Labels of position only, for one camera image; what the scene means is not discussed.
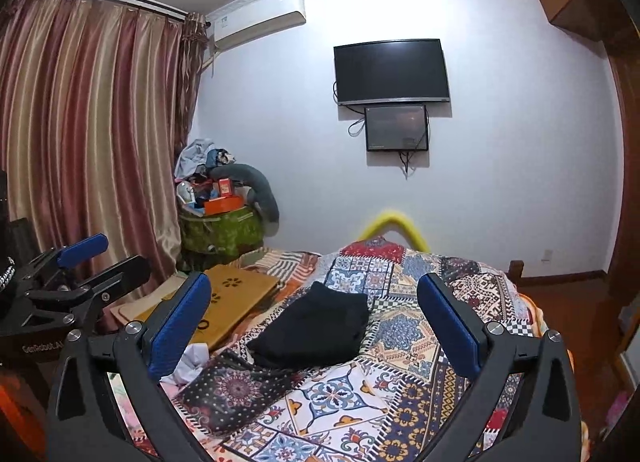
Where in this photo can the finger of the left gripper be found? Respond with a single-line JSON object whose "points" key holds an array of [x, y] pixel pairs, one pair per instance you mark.
{"points": [[71, 256]]}

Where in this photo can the white air conditioner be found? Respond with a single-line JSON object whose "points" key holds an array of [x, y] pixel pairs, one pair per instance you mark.
{"points": [[257, 19]]}

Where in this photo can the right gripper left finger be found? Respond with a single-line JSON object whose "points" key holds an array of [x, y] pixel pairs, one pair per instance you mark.
{"points": [[83, 420]]}

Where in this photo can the pink striped curtain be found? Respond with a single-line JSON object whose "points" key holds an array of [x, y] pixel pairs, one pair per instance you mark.
{"points": [[97, 99]]}

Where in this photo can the pile of clothes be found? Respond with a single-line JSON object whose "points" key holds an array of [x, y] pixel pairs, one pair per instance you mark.
{"points": [[198, 157]]}

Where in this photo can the colourful patchwork quilt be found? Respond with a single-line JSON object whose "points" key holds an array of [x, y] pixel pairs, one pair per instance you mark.
{"points": [[386, 404]]}

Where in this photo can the green fabric storage bag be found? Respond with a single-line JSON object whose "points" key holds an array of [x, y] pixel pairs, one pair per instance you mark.
{"points": [[217, 240]]}

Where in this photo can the small black wall monitor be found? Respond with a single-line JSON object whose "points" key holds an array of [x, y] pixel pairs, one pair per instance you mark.
{"points": [[396, 128]]}

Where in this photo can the dark navy pants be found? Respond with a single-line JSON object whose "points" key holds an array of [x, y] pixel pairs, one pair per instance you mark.
{"points": [[319, 329]]}

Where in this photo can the wall mounted black television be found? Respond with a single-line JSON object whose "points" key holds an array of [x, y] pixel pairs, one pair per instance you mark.
{"points": [[393, 71]]}

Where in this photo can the orange box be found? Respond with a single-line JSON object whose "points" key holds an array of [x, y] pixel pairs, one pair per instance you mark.
{"points": [[223, 204]]}

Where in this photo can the grey neck pillow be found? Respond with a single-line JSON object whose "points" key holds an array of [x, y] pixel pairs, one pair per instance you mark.
{"points": [[259, 195]]}

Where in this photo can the yellow pillow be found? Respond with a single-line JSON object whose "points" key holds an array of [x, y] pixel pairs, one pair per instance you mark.
{"points": [[399, 222]]}

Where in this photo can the white crumpled cloth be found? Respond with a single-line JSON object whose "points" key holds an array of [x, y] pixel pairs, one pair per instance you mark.
{"points": [[189, 366]]}

